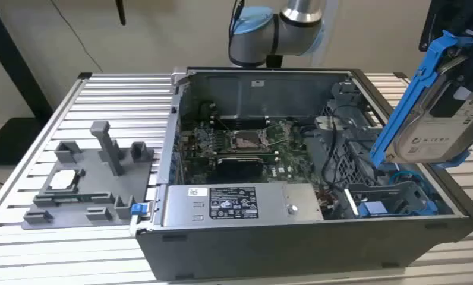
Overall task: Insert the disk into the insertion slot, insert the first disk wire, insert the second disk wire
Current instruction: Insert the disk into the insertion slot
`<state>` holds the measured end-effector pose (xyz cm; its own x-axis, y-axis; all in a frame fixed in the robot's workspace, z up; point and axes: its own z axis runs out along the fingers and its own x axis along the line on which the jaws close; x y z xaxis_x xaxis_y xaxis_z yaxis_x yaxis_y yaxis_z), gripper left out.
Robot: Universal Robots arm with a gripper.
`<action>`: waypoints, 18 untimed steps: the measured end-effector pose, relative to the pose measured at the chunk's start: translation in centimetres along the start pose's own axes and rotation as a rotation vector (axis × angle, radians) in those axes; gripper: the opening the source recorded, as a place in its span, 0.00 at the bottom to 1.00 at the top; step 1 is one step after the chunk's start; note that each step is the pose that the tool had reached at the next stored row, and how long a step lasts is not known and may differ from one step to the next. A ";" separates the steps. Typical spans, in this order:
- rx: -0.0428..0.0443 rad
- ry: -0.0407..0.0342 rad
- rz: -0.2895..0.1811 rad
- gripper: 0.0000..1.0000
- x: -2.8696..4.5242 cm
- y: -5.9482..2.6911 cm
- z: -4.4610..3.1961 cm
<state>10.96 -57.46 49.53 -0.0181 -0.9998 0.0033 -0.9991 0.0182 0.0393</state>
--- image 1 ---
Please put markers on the empty blue disk carrier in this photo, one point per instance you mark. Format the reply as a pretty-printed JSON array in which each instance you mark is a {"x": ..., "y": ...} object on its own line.
[{"x": 372, "y": 208}]

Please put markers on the silver power supply unit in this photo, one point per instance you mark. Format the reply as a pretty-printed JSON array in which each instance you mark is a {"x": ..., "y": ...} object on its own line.
[{"x": 180, "y": 205}]

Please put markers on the metal disk bay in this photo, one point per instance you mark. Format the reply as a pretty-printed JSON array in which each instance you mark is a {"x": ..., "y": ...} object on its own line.
[{"x": 402, "y": 193}]

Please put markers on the hard disk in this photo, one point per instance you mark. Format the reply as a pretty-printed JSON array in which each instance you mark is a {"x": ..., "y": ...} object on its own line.
[{"x": 426, "y": 139}]

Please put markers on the blue case latch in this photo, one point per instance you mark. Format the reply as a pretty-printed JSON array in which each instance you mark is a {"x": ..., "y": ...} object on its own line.
[{"x": 137, "y": 209}]

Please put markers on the CPU socket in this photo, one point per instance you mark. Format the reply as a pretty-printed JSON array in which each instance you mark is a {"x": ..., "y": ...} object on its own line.
[{"x": 245, "y": 139}]

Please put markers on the grey parts rack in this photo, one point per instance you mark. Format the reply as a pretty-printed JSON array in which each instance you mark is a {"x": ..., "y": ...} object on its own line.
[{"x": 89, "y": 184}]

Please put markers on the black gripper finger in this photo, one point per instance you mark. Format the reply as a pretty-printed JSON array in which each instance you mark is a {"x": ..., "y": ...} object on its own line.
[{"x": 450, "y": 102}]

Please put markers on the silver CPU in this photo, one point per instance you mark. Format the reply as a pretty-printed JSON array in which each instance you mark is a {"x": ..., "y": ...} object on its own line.
[{"x": 63, "y": 179}]

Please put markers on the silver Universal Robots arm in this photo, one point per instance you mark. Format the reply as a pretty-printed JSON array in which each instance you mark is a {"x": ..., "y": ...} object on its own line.
[{"x": 256, "y": 44}]

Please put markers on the green motherboard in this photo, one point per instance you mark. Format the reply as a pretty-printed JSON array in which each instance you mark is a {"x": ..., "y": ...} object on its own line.
[{"x": 291, "y": 154}]

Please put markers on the black open PC case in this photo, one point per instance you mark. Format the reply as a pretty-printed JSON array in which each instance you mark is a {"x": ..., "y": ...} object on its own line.
[{"x": 259, "y": 252}]

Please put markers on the perforated metal cage panel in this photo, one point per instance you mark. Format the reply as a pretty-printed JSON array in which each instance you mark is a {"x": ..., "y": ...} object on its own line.
[{"x": 351, "y": 154}]

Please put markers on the black stand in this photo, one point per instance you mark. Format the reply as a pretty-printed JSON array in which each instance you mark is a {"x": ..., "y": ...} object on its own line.
[{"x": 5, "y": 44}]

